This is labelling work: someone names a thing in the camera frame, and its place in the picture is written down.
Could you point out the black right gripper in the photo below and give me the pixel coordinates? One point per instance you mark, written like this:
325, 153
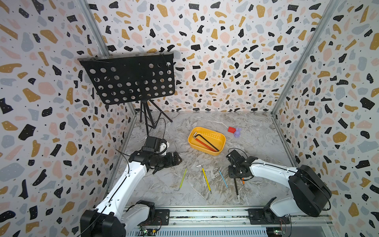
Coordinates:
229, 174

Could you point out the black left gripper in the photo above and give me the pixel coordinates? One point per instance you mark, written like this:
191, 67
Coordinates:
170, 162

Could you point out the blue hex key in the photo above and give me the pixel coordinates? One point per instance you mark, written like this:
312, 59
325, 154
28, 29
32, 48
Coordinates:
220, 173

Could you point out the red hex key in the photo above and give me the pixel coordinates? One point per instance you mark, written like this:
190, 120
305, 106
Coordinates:
207, 145

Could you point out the long black hex key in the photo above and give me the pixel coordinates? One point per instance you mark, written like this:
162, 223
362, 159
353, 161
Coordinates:
202, 140

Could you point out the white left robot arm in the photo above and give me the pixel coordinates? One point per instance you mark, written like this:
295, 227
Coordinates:
111, 217

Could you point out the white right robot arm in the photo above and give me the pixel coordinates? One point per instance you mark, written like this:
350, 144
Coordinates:
309, 194

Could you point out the green hex key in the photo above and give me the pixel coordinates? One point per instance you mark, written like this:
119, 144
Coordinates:
183, 178

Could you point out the yellow hex key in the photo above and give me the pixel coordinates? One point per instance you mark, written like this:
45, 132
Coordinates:
205, 177

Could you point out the yellow plastic storage box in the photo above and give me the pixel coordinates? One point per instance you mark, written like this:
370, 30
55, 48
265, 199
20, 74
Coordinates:
214, 137

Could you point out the red block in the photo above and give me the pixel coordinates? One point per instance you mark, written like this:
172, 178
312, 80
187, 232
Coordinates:
231, 130

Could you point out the black perforated music stand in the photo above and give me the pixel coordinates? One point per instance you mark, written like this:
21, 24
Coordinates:
130, 79

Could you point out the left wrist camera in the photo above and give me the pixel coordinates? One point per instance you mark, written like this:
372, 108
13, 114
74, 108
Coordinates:
155, 145

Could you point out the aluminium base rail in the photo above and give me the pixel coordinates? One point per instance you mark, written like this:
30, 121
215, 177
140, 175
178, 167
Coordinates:
218, 221

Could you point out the aluminium corner post left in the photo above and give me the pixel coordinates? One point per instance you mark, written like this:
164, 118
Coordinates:
104, 52

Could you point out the aluminium corner post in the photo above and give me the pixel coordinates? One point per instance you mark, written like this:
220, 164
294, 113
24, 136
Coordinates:
104, 52
328, 13

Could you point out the aluminium corner post right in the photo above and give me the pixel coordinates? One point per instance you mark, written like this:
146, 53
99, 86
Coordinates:
328, 13

